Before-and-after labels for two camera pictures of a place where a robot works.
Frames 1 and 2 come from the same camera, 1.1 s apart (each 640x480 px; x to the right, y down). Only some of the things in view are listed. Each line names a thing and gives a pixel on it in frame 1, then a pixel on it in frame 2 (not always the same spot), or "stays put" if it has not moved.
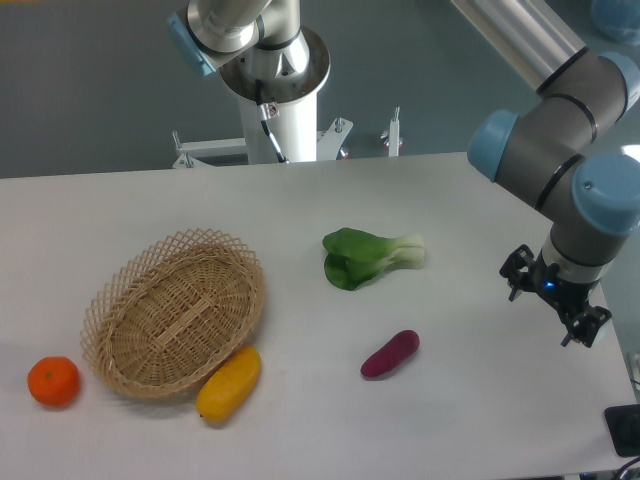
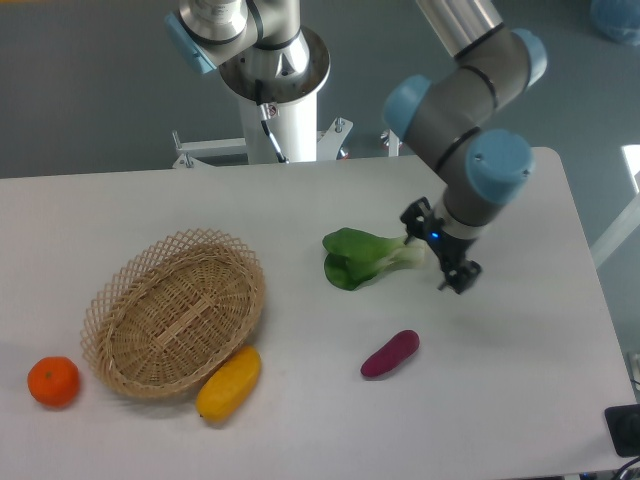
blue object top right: [618, 18] stays put
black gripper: [566, 295] to [450, 252]
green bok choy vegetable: [354, 257] stays put
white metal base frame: [328, 143] stays put
